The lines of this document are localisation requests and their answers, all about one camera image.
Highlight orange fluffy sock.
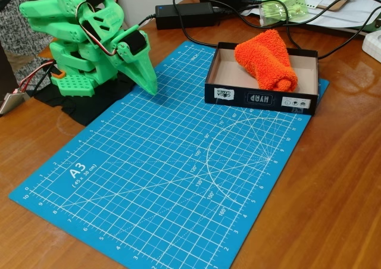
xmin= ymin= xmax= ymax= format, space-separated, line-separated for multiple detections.
xmin=234 ymin=29 xmax=298 ymax=92

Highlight white plastic object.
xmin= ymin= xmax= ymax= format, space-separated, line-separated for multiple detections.
xmin=361 ymin=30 xmax=381 ymax=63

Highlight large black power adapter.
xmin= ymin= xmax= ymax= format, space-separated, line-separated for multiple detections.
xmin=155 ymin=1 xmax=221 ymax=30

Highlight black base pad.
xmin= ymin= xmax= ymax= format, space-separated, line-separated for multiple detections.
xmin=34 ymin=72 xmax=138 ymax=127

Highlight blue cutting mat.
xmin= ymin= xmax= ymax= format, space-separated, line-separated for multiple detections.
xmin=8 ymin=40 xmax=330 ymax=269

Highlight grey speckled fabric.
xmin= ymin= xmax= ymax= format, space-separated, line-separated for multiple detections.
xmin=0 ymin=0 xmax=70 ymax=87

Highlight black cardboard box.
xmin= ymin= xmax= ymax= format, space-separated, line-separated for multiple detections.
xmin=204 ymin=42 xmax=320 ymax=116

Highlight silver flat device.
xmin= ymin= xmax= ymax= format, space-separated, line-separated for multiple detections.
xmin=0 ymin=92 xmax=31 ymax=117

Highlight clear plastic cup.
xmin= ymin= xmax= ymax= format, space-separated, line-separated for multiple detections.
xmin=257 ymin=0 xmax=310 ymax=29

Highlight white paper sheets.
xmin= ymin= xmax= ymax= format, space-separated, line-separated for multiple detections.
xmin=232 ymin=0 xmax=381 ymax=37

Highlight black power cable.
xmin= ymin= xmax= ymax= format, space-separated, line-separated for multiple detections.
xmin=317 ymin=1 xmax=381 ymax=58
xmin=122 ymin=14 xmax=157 ymax=32
xmin=173 ymin=0 xmax=221 ymax=48
xmin=284 ymin=23 xmax=303 ymax=49
xmin=213 ymin=0 xmax=381 ymax=29

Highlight red white black servo cable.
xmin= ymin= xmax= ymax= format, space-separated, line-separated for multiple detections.
xmin=75 ymin=1 xmax=120 ymax=57

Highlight red and black wires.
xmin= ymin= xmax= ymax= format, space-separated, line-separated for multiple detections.
xmin=17 ymin=59 xmax=58 ymax=94

